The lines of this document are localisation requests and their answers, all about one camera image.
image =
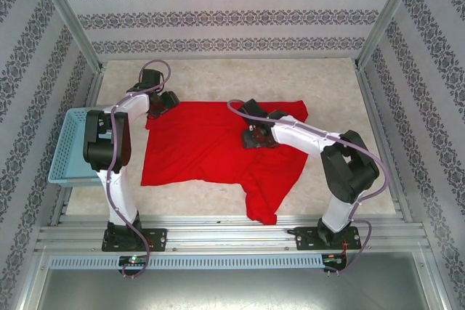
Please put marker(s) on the red t-shirt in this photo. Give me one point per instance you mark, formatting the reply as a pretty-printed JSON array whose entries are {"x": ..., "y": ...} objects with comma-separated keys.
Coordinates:
[{"x": 203, "y": 150}]

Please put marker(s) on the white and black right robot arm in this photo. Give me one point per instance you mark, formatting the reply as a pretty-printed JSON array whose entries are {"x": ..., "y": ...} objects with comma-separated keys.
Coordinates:
[{"x": 348, "y": 168}]

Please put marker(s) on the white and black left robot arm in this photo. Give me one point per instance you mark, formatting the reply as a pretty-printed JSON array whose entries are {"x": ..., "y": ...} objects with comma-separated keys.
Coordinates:
[{"x": 120, "y": 197}]

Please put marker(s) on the light blue plastic basket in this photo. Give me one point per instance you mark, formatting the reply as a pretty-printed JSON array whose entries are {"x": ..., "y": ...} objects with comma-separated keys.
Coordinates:
[{"x": 65, "y": 150}]

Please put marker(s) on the small circuit board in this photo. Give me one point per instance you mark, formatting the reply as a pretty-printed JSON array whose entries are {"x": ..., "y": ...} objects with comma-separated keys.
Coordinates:
[
  {"x": 132, "y": 260},
  {"x": 334, "y": 260}
]

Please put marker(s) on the grey metal sheet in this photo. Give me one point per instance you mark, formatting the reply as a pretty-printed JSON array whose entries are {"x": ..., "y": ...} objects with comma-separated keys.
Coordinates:
[{"x": 232, "y": 292}]

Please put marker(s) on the aluminium side rail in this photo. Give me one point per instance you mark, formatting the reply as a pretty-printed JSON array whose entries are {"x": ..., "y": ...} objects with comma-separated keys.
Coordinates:
[
  {"x": 376, "y": 117},
  {"x": 95, "y": 85}
]

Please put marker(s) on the aluminium rail beam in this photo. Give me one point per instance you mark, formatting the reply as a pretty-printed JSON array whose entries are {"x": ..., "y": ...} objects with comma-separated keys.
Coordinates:
[{"x": 232, "y": 237}]

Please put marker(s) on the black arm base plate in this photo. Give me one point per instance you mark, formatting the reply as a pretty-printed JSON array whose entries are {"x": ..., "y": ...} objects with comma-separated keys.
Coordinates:
[
  {"x": 158, "y": 239},
  {"x": 305, "y": 239}
]

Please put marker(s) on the aluminium frame post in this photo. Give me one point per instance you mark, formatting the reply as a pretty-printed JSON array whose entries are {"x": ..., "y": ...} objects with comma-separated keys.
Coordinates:
[
  {"x": 63, "y": 8},
  {"x": 394, "y": 5}
]

